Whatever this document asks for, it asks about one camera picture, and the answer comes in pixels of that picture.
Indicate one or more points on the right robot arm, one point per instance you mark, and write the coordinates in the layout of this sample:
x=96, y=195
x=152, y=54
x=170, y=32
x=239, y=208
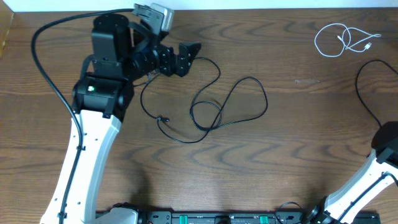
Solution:
x=378, y=172

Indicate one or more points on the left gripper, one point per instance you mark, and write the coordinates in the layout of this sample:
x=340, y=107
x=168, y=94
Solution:
x=180, y=65

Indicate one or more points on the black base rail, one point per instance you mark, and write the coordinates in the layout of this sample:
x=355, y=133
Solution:
x=217, y=217

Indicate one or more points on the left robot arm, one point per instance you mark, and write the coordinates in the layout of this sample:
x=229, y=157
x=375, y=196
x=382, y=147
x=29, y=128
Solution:
x=123, y=51

